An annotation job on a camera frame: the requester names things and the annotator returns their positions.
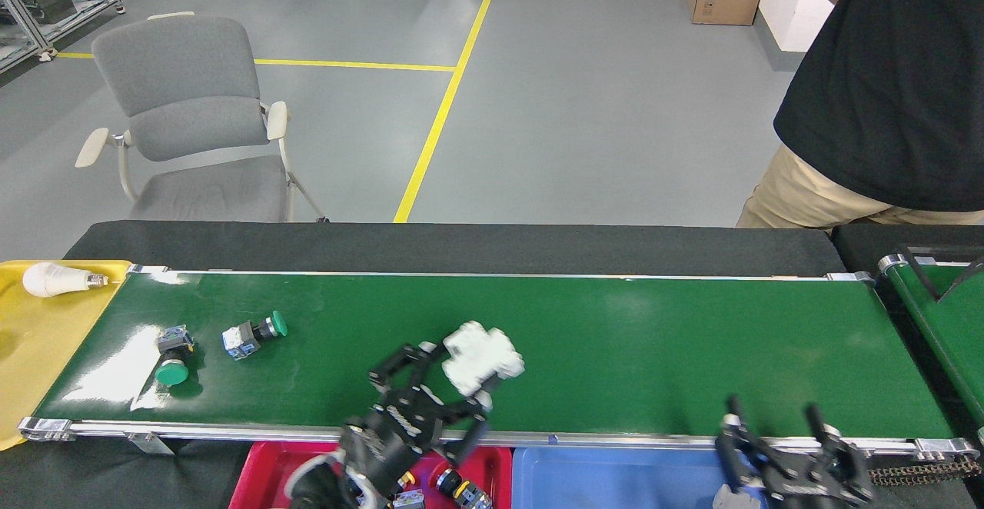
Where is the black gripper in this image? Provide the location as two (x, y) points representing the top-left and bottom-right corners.
(715, 395), (874, 509)
(341, 342), (494, 494)

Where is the red push button switch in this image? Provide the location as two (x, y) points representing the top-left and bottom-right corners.
(434, 468), (494, 509)

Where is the blue plastic tray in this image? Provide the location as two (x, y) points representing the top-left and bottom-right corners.
(511, 446), (770, 509)

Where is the long green conveyor belt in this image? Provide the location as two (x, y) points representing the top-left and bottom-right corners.
(17, 264), (981, 460)

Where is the red plastic tray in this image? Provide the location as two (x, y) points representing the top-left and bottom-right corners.
(229, 441), (514, 509)

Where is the short green conveyor belt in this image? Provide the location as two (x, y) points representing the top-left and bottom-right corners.
(878, 254), (984, 448)

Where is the yellow plastic tray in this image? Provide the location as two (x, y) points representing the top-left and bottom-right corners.
(0, 260), (133, 451)

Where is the person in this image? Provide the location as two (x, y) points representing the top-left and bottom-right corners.
(736, 0), (984, 229)

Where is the white light bulb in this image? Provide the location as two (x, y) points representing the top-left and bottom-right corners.
(22, 262), (109, 298)

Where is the grey padded chair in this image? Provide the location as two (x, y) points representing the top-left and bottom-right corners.
(75, 12), (330, 223)

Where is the black equipment box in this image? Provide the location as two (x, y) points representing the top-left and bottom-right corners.
(23, 0), (76, 24)

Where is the black drive chain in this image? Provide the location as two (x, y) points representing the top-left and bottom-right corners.
(869, 457), (983, 487)

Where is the green push button switch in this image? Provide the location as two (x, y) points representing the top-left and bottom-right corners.
(221, 311), (289, 361)
(153, 324), (197, 388)

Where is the black triangular bracket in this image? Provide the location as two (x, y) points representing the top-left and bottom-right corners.
(899, 246), (984, 302)

